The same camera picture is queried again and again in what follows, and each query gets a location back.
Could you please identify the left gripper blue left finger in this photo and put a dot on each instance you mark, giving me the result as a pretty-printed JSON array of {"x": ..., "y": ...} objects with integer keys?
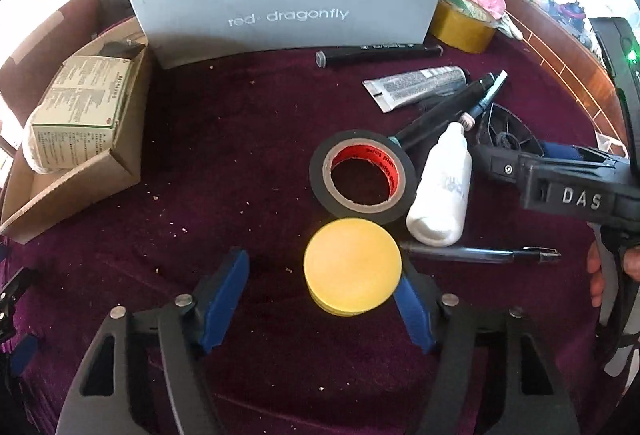
[{"x": 220, "y": 296}]

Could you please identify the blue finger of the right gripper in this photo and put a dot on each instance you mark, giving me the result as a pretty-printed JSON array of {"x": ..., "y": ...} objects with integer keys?
[{"x": 560, "y": 151}]

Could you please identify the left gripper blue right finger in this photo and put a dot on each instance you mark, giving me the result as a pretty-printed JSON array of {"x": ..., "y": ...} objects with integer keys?
[{"x": 416, "y": 298}]

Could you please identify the black plastic spool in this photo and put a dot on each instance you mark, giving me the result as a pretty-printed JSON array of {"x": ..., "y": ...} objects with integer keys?
[{"x": 502, "y": 138}]

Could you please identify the white dropper bottle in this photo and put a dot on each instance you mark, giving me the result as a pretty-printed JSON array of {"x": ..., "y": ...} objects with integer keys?
[{"x": 437, "y": 215}]

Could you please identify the black marker teal cap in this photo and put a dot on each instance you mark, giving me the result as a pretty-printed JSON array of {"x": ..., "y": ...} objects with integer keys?
[{"x": 436, "y": 119}]

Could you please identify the black electrical tape roll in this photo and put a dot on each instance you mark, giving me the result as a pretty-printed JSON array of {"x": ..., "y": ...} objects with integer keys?
[{"x": 361, "y": 174}]

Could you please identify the white medicine carton box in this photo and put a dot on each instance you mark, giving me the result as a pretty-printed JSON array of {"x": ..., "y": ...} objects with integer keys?
[{"x": 78, "y": 116}]

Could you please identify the person right hand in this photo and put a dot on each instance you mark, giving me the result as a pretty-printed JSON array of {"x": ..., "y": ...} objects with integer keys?
[{"x": 631, "y": 264}]

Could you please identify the clear ballpoint pen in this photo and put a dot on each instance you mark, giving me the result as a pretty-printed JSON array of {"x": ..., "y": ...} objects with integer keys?
[{"x": 525, "y": 255}]

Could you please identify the small marker white cap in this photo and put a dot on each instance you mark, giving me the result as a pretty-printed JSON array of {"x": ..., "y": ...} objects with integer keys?
[{"x": 468, "y": 119}]

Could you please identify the wooden headboard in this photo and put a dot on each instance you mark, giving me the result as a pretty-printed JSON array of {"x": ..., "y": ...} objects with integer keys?
[{"x": 571, "y": 64}]

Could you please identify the yellow packing tape roll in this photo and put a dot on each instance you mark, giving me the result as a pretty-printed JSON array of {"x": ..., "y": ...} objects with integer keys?
[{"x": 464, "y": 25}]

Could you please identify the silver tube of cream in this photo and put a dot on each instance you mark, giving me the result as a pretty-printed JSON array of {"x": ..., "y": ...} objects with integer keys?
[{"x": 407, "y": 88}]

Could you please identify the brown cardboard tray box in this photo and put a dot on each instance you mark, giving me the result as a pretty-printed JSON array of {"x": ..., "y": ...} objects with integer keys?
[{"x": 33, "y": 203}]

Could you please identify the black marker pen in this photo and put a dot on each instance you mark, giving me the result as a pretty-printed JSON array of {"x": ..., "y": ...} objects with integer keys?
[{"x": 353, "y": 55}]

